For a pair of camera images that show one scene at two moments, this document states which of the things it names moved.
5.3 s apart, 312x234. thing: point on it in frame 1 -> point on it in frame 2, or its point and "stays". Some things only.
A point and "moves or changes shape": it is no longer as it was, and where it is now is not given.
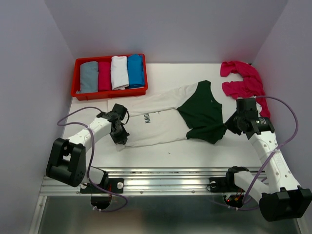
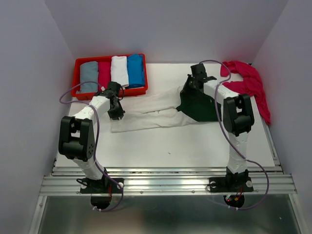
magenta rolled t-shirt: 105,78 stays
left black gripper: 122,139 -> 119,113
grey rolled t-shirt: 89,72 stays
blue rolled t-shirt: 136,70 stays
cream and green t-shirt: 189,111 moves or changes shape
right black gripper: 229,125 -> 189,76
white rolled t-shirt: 119,74 stays
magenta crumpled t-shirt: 251,87 stays
